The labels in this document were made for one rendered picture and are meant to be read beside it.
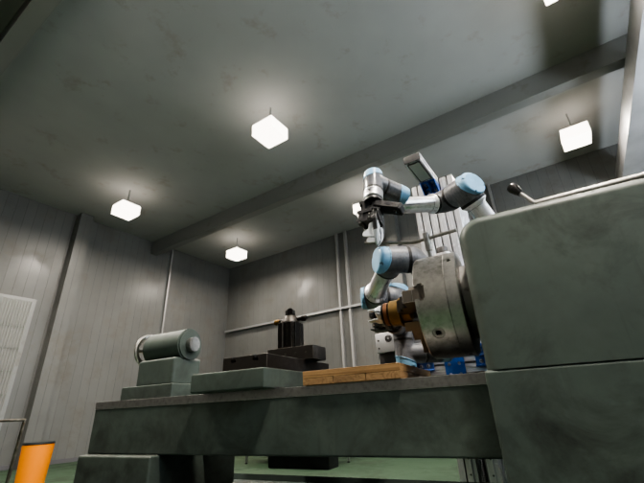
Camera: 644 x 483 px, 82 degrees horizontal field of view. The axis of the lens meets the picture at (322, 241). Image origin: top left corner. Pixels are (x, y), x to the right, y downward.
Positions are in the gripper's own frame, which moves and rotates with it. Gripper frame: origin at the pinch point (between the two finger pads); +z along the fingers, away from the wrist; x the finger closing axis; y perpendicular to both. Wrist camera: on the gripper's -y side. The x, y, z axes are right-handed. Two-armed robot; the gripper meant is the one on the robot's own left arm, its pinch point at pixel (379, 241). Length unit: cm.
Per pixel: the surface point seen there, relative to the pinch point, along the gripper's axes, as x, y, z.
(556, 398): 1, -39, 53
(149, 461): -5, 84, 65
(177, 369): -11, 92, 32
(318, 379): -0.8, 19.8, 44.1
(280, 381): -5, 36, 43
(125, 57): 10, 384, -446
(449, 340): -6.7, -17.5, 34.6
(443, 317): -1.1, -17.6, 30.3
